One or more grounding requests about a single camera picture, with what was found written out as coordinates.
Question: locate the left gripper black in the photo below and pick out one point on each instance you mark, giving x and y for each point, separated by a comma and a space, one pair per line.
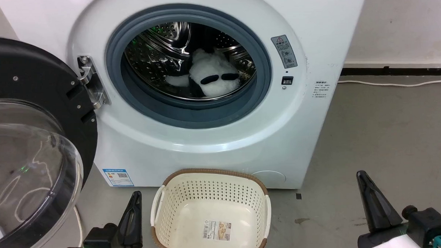
100, 242

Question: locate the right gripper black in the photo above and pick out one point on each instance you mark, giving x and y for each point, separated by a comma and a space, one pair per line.
429, 226

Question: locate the cream plastic laundry basket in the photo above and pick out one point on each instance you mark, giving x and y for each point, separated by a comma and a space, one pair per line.
208, 190

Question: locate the basket product label sticker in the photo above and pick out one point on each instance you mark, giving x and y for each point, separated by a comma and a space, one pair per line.
217, 230

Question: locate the white front-load washing machine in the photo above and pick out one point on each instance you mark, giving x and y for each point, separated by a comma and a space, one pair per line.
206, 150

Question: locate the white black panda plush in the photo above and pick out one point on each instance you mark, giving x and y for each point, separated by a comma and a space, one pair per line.
211, 67

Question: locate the blue energy label sticker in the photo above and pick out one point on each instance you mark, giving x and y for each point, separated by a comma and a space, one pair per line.
118, 177

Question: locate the round white filter cover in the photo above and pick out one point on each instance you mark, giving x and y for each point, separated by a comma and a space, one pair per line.
272, 178

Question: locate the grey rubber door gasket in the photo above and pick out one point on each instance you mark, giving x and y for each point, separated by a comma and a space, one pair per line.
191, 116

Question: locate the small printed text label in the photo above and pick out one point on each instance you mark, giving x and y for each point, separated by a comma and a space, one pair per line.
322, 88

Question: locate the metal door hinge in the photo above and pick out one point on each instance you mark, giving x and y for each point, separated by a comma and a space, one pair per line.
90, 81

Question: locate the black door latch socket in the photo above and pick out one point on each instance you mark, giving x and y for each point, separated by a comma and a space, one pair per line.
287, 80

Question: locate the steel perforated washer drum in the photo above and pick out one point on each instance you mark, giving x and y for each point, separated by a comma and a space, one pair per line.
148, 56

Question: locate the grey warning sticker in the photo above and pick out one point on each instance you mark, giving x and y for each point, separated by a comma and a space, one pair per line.
284, 51

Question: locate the black round washer door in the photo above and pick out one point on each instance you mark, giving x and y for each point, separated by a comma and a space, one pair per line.
20, 65

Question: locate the black wall baseboard strip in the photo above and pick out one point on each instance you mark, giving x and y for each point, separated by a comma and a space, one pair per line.
405, 71

